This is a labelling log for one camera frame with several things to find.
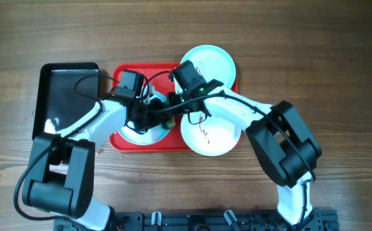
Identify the light blue plate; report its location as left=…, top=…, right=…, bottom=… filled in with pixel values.
left=181, top=45, right=236, bottom=89
left=117, top=90, right=173, bottom=146

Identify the green yellow sponge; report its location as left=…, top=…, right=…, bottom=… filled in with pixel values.
left=161, top=117, right=175, bottom=130

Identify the white plate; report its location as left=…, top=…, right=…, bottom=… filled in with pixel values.
left=181, top=112, right=242, bottom=157

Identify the light blue plate top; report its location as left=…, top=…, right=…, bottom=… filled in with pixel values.
left=181, top=45, right=236, bottom=89

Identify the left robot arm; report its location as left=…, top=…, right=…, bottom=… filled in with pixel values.
left=13, top=70, right=170, bottom=230

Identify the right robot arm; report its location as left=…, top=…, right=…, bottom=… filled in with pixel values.
left=169, top=61, right=322, bottom=230

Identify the red plastic tray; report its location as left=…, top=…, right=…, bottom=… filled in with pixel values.
left=109, top=62, right=240, bottom=153

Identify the black metal tray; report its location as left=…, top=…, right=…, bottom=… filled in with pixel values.
left=32, top=62, right=100, bottom=138

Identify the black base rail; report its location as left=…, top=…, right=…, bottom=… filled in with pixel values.
left=53, top=209, right=339, bottom=231

